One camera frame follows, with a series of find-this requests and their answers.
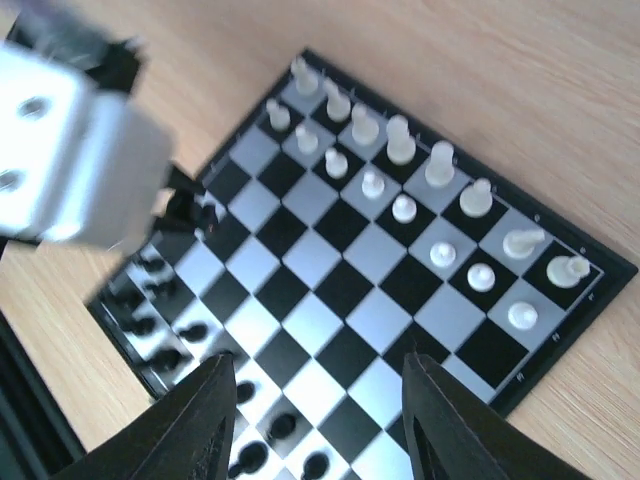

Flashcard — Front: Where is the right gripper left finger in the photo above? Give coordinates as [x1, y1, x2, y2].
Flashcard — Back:
[55, 354, 236, 480]

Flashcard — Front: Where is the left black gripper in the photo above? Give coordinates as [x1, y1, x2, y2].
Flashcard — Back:
[154, 164, 219, 235]

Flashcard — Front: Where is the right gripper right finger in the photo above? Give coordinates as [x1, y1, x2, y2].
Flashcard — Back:
[402, 353, 588, 480]

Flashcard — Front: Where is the black white chess board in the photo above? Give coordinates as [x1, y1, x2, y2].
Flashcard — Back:
[87, 50, 637, 479]

